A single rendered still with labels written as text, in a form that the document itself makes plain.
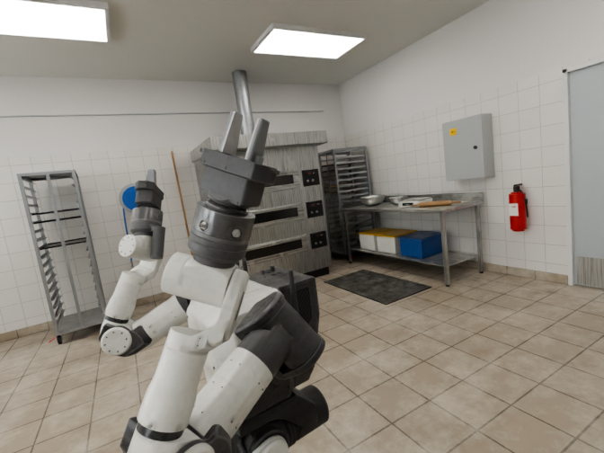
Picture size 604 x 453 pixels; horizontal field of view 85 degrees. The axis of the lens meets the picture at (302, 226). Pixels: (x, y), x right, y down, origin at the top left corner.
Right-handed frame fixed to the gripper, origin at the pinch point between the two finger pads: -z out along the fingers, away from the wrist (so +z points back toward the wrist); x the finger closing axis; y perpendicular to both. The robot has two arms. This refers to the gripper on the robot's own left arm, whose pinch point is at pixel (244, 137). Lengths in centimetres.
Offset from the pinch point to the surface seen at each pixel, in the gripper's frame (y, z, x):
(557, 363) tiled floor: 217, 76, -121
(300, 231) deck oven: 372, 86, 141
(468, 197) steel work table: 412, -19, -43
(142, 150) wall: 282, 40, 359
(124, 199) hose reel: 255, 105, 341
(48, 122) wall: 201, 36, 424
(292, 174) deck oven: 359, 15, 170
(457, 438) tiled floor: 138, 109, -69
